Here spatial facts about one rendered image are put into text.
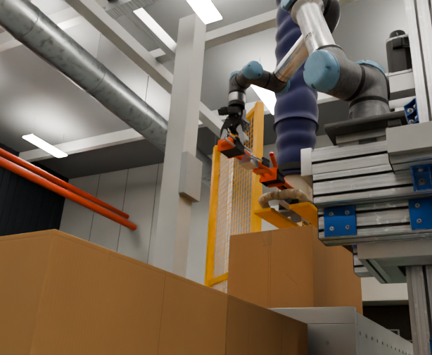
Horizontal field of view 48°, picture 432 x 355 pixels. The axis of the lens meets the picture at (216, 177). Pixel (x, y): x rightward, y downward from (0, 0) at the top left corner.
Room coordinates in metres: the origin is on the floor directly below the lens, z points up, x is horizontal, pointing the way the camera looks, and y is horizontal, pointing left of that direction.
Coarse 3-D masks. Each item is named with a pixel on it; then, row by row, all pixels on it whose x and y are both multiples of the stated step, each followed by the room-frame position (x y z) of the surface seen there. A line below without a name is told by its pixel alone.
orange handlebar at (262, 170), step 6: (222, 144) 1.73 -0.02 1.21; (228, 144) 1.73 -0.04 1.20; (240, 156) 1.85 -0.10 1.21; (246, 156) 1.83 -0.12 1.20; (258, 168) 1.97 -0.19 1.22; (264, 168) 1.93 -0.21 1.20; (258, 174) 1.99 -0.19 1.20; (264, 174) 2.02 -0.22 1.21; (270, 174) 2.00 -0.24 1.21; (288, 186) 2.13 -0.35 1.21
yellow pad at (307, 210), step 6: (294, 204) 2.08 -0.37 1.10; (300, 204) 2.06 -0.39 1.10; (306, 204) 2.05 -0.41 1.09; (312, 204) 2.08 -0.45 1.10; (294, 210) 2.12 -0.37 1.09; (300, 210) 2.11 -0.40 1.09; (306, 210) 2.11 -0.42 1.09; (312, 210) 2.10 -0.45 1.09; (306, 216) 2.20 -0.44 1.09; (312, 216) 2.19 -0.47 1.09; (312, 222) 2.28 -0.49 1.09
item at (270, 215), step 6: (258, 210) 2.19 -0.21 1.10; (264, 210) 2.17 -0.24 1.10; (270, 210) 2.15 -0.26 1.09; (264, 216) 2.24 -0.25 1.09; (270, 216) 2.23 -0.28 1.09; (276, 216) 2.23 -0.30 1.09; (282, 216) 2.24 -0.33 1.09; (270, 222) 2.32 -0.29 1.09; (276, 222) 2.32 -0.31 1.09; (282, 222) 2.31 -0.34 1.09; (288, 222) 2.31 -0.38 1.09
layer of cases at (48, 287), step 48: (0, 240) 0.83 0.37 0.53; (48, 240) 0.77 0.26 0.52; (0, 288) 0.82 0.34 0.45; (48, 288) 0.77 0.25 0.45; (96, 288) 0.87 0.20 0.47; (144, 288) 0.98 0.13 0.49; (192, 288) 1.13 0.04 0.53; (0, 336) 0.80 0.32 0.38; (48, 336) 0.79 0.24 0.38; (96, 336) 0.88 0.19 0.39; (144, 336) 0.99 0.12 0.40; (192, 336) 1.14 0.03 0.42; (240, 336) 1.34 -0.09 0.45; (288, 336) 1.64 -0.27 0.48
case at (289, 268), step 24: (240, 240) 2.09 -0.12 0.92; (264, 240) 2.02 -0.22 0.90; (288, 240) 1.95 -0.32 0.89; (312, 240) 1.90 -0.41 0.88; (240, 264) 2.08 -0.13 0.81; (264, 264) 2.02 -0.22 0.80; (288, 264) 1.95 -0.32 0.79; (312, 264) 1.90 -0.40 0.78; (336, 264) 2.11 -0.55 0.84; (240, 288) 2.08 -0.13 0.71; (264, 288) 2.02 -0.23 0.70; (288, 288) 1.95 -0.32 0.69; (312, 288) 1.90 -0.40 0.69; (336, 288) 2.10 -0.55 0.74; (360, 288) 2.37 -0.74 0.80; (360, 312) 2.36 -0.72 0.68
